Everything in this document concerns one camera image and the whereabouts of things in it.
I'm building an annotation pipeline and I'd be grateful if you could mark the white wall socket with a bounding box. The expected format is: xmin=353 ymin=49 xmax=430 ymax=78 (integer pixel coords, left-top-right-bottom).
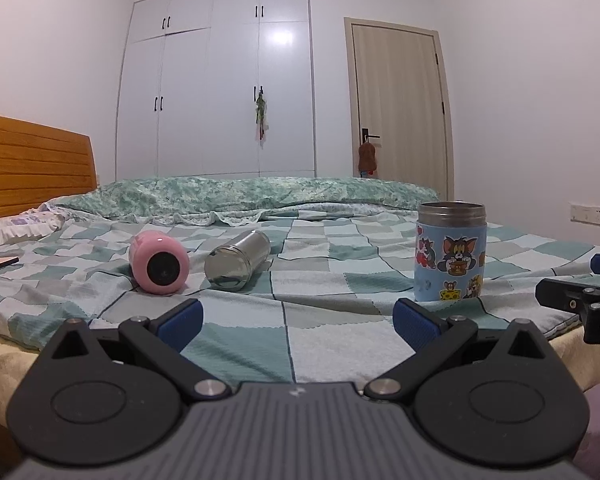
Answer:
xmin=568 ymin=202 xmax=600 ymax=225

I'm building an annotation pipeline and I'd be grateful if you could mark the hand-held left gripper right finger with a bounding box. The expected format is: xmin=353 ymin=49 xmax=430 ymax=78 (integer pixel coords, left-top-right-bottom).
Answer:
xmin=363 ymin=298 xmax=557 ymax=404

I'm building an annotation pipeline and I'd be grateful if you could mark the blue cartoon print cup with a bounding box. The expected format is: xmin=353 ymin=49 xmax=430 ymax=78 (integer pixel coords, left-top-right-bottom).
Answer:
xmin=413 ymin=201 xmax=488 ymax=303

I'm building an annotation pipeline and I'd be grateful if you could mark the beige wooden door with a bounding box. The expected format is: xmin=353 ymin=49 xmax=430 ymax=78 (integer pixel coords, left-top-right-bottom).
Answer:
xmin=343 ymin=16 xmax=455 ymax=201

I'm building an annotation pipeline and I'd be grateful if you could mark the hanging colourful ornament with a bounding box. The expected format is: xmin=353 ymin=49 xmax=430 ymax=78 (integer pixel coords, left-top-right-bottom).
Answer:
xmin=253 ymin=85 xmax=270 ymax=147

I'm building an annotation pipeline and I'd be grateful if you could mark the wooden headboard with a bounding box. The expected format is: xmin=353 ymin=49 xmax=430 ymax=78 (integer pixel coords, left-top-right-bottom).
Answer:
xmin=0 ymin=112 xmax=99 ymax=222

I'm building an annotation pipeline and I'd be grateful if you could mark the pink cup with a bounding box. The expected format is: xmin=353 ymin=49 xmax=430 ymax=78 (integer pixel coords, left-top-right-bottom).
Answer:
xmin=129 ymin=232 xmax=191 ymax=296

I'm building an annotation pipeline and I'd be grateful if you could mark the floral ruffled pillow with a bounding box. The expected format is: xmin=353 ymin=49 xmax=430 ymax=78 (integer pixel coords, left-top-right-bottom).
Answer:
xmin=0 ymin=210 xmax=69 ymax=252

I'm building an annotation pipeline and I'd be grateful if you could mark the green floral quilt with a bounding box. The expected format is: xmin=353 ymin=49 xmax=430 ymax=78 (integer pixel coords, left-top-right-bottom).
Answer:
xmin=42 ymin=176 xmax=441 ymax=226

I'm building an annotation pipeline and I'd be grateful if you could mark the brown plush toy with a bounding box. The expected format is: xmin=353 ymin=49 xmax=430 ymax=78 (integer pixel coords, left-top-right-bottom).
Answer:
xmin=357 ymin=141 xmax=380 ymax=180

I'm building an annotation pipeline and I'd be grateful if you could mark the stainless steel cup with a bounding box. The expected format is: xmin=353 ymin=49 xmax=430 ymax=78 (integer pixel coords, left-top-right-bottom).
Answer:
xmin=204 ymin=229 xmax=272 ymax=291

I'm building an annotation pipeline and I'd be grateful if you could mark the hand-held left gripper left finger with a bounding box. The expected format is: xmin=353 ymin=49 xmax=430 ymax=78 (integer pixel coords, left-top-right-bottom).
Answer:
xmin=40 ymin=298 xmax=233 ymax=404

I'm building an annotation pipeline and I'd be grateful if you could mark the green checkered bed sheet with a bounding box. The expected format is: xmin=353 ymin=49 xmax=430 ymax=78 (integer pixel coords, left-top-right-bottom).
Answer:
xmin=0 ymin=207 xmax=600 ymax=386

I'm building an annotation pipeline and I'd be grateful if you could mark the white wardrobe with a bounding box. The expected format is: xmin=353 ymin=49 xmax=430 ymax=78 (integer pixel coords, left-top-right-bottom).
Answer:
xmin=115 ymin=0 xmax=317 ymax=184

